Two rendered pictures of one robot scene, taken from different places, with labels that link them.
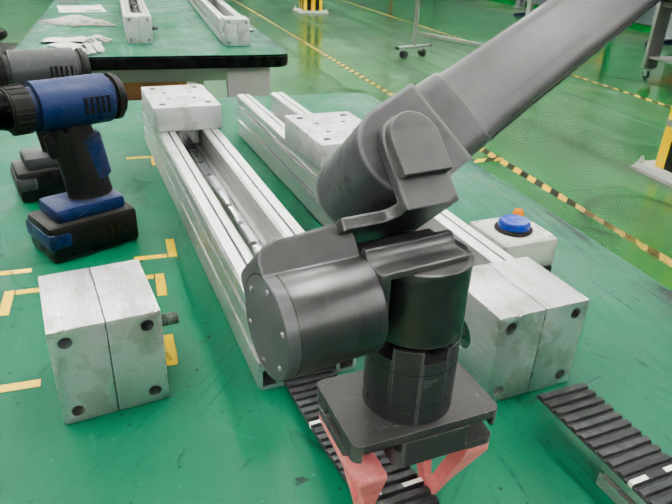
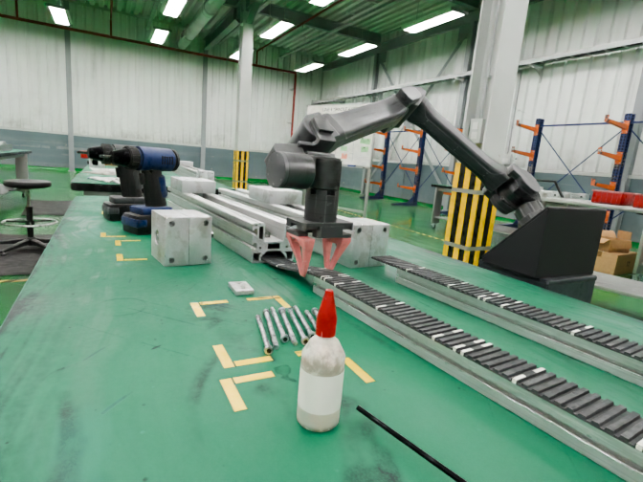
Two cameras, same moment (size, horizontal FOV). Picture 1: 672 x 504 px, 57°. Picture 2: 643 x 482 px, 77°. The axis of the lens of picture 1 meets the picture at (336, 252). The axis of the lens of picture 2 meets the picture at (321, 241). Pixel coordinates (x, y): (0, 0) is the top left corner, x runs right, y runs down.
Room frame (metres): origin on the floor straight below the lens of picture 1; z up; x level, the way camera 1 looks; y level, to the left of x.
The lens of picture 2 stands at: (-0.38, 0.06, 1.00)
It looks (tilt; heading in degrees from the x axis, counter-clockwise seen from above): 11 degrees down; 351
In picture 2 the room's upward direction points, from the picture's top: 5 degrees clockwise
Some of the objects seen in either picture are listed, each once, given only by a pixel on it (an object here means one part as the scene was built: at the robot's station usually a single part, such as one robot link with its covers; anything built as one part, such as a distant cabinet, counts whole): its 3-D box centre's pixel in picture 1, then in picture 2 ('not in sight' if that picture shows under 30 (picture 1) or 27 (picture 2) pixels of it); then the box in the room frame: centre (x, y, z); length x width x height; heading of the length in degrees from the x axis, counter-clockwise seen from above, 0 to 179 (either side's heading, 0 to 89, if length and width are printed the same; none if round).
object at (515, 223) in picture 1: (513, 226); not in sight; (0.71, -0.22, 0.84); 0.04 x 0.04 x 0.02
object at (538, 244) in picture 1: (503, 250); not in sight; (0.70, -0.22, 0.81); 0.10 x 0.08 x 0.06; 114
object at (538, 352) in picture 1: (517, 324); (362, 241); (0.51, -0.18, 0.83); 0.12 x 0.09 x 0.10; 114
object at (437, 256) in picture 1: (410, 290); (321, 173); (0.31, -0.04, 0.98); 0.07 x 0.06 x 0.07; 120
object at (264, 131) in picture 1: (333, 177); (273, 214); (0.91, 0.01, 0.82); 0.80 x 0.10 x 0.09; 24
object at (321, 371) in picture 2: not in sight; (322, 357); (-0.07, 0.00, 0.84); 0.04 x 0.04 x 0.12
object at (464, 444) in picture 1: (415, 449); (323, 249); (0.32, -0.06, 0.85); 0.07 x 0.07 x 0.09; 24
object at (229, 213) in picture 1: (213, 190); (214, 213); (0.83, 0.18, 0.82); 0.80 x 0.10 x 0.09; 24
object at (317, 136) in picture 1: (334, 147); (274, 199); (0.91, 0.01, 0.87); 0.16 x 0.11 x 0.07; 24
